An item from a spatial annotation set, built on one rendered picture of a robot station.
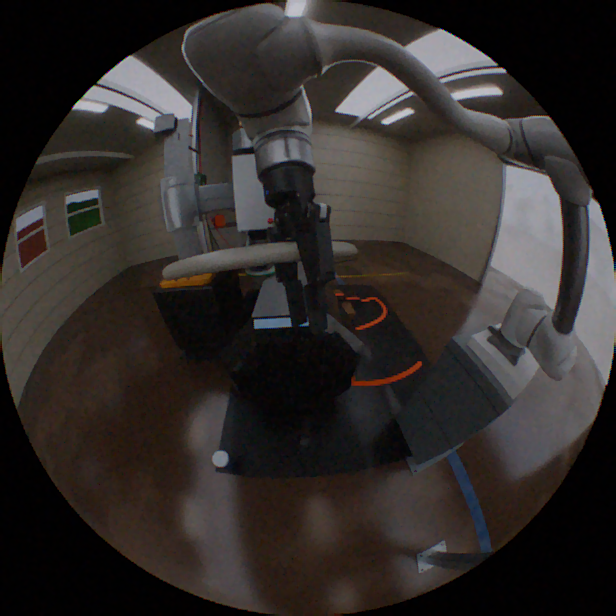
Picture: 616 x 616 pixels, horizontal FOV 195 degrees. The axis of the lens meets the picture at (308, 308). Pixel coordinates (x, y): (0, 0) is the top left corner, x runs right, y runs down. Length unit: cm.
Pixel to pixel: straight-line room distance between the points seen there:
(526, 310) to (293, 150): 83
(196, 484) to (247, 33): 156
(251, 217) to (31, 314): 590
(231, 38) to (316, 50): 8
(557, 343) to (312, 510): 129
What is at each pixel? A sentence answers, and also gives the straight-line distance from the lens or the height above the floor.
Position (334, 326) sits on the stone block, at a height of 74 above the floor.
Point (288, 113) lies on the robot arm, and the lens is 29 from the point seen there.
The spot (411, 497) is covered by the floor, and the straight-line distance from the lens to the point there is 140.
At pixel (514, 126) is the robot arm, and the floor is 153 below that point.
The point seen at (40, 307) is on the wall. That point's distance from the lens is 627.
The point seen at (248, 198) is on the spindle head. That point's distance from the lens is 103.
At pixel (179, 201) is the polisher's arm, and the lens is 147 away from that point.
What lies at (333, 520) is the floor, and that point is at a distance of 127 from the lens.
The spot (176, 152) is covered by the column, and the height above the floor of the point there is 175.
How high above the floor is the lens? 125
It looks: 33 degrees down
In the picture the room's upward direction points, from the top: straight up
